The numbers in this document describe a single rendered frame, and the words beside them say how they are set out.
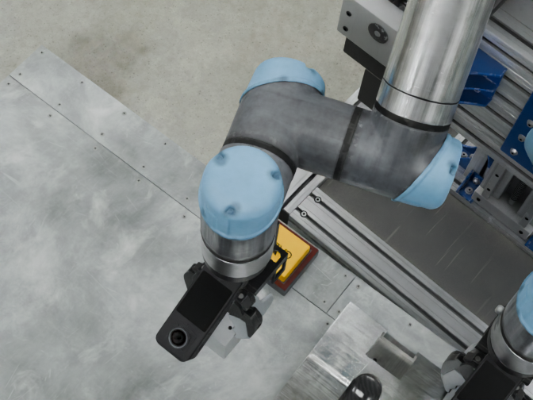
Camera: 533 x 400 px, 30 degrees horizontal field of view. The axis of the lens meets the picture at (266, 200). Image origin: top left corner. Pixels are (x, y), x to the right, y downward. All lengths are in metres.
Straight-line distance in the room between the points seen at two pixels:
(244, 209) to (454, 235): 1.28
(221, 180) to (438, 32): 0.23
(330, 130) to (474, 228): 1.22
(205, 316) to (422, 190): 0.27
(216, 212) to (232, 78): 1.61
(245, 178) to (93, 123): 0.64
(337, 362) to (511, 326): 0.32
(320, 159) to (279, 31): 1.63
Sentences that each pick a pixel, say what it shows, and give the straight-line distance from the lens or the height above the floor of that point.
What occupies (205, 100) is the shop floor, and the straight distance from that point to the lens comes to 2.45.
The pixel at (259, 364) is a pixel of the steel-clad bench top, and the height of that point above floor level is 0.80.
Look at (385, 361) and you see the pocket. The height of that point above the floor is 0.86.
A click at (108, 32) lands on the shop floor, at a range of 2.57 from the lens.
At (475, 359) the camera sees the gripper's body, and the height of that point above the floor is 1.04.
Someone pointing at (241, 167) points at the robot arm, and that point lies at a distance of 0.89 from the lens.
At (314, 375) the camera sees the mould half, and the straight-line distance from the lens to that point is 1.26.
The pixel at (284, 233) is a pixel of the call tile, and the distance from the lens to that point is 1.38.
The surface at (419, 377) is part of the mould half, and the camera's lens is 1.28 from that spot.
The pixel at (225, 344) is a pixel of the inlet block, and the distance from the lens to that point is 1.19.
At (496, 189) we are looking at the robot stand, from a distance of 1.98.
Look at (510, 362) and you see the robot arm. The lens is 1.06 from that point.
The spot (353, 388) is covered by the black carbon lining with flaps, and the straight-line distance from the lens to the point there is 1.27.
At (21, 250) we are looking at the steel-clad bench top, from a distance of 1.43.
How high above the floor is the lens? 2.10
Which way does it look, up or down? 64 degrees down
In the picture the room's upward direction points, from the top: 8 degrees clockwise
